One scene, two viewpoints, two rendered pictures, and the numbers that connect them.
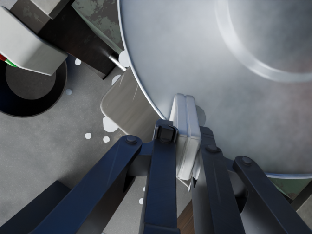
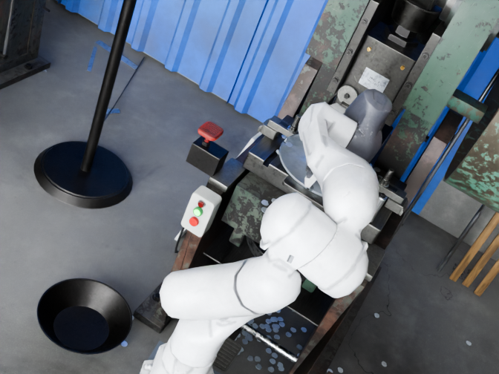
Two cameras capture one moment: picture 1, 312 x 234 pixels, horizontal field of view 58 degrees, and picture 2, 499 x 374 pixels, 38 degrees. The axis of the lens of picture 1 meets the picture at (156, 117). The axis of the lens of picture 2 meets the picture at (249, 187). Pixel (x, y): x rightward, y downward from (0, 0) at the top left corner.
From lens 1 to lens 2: 1.85 m
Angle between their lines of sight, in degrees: 56
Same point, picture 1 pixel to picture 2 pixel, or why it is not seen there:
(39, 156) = not seen: outside the picture
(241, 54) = not seen: hidden behind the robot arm
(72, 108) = (130, 359)
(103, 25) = (252, 191)
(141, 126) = (296, 187)
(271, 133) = not seen: hidden behind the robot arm
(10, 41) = (209, 196)
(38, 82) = (90, 334)
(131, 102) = (292, 182)
